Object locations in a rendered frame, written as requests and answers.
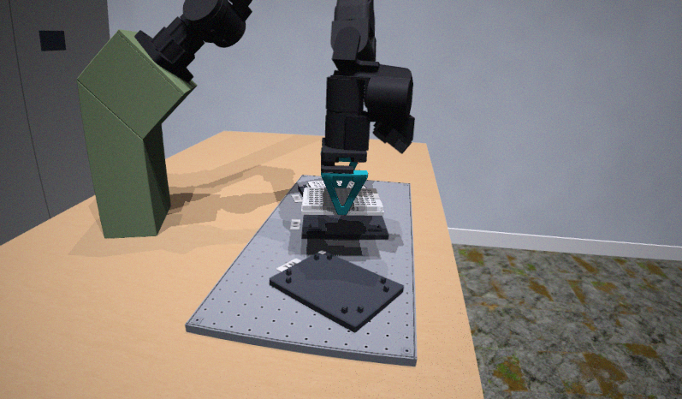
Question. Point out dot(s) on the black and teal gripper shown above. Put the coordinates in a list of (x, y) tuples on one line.
[(333, 152)]

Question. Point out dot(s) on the white well plate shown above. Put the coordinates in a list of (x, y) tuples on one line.
[(320, 184), (317, 201)]

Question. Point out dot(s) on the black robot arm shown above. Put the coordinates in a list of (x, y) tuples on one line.
[(388, 89)]

